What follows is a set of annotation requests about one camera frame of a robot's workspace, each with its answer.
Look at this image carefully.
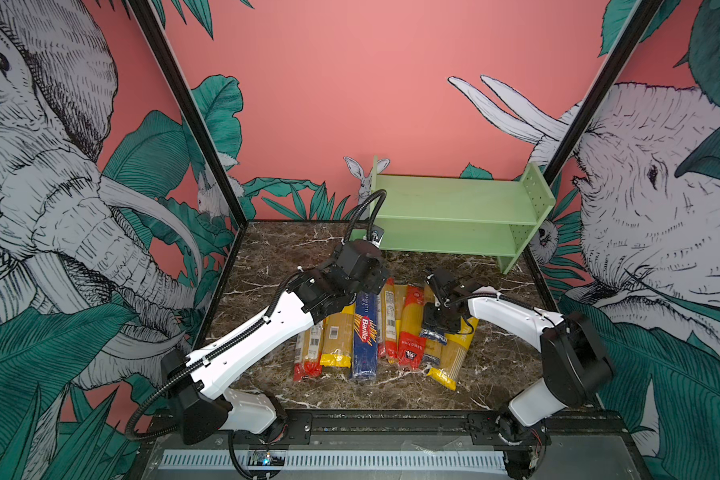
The yellow barcode spaghetti bag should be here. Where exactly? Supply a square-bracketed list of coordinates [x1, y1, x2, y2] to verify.
[394, 284, 408, 357]

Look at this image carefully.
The black corner frame post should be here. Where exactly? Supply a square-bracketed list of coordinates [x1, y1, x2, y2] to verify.
[128, 0, 248, 227]
[544, 0, 663, 185]

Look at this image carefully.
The black corner frame post right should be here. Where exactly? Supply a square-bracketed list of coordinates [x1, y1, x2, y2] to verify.
[544, 0, 663, 185]

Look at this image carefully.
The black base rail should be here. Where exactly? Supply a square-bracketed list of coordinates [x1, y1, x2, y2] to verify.
[137, 407, 631, 448]

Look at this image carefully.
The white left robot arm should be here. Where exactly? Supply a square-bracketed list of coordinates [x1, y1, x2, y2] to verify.
[161, 239, 389, 445]

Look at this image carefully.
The blue Barilla spaghetti pack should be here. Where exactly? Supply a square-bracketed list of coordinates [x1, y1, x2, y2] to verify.
[351, 292, 378, 381]

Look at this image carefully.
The red yellow spaghetti bag leftmost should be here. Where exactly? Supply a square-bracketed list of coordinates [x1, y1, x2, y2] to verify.
[293, 323, 323, 382]

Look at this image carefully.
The green metal shelf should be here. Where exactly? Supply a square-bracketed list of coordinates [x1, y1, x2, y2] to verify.
[371, 163, 556, 274]

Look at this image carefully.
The yellow spaghetti bag left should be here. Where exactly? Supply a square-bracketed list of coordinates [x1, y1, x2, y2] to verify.
[320, 304, 355, 368]

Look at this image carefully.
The white vented strip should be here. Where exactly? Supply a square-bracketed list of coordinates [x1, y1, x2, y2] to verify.
[158, 449, 506, 474]

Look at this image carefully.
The yellow Pastatime spaghetti bag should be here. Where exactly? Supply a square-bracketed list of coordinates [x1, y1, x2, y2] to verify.
[424, 286, 478, 391]

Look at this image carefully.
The blue Korean spaghetti bag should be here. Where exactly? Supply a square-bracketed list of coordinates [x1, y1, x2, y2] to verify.
[419, 326, 447, 368]

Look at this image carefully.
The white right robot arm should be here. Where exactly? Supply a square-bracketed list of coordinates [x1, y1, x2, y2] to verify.
[424, 269, 615, 442]

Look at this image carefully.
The black corrugated cable left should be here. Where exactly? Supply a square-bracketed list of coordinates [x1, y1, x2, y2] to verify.
[343, 188, 389, 246]

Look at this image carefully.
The black corner frame post left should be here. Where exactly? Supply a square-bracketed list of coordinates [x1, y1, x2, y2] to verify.
[128, 0, 248, 227]

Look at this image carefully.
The red label spaghetti bag middle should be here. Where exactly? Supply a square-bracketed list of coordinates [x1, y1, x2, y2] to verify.
[377, 278, 397, 364]

